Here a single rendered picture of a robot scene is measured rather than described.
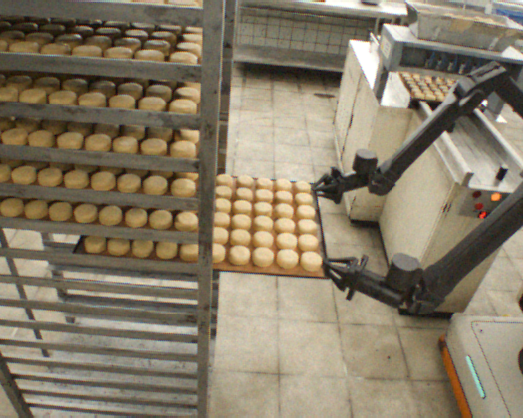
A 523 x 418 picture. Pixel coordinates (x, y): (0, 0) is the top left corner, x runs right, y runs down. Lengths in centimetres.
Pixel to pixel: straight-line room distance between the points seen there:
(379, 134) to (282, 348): 123
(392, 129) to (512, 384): 134
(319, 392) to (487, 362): 70
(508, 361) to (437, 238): 57
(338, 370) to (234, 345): 48
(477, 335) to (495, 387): 25
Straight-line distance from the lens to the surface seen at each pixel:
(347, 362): 207
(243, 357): 200
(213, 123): 74
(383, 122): 239
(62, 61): 80
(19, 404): 165
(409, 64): 239
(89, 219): 100
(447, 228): 195
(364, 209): 267
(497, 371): 197
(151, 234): 94
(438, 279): 101
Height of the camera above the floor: 166
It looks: 37 degrees down
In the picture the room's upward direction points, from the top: 7 degrees clockwise
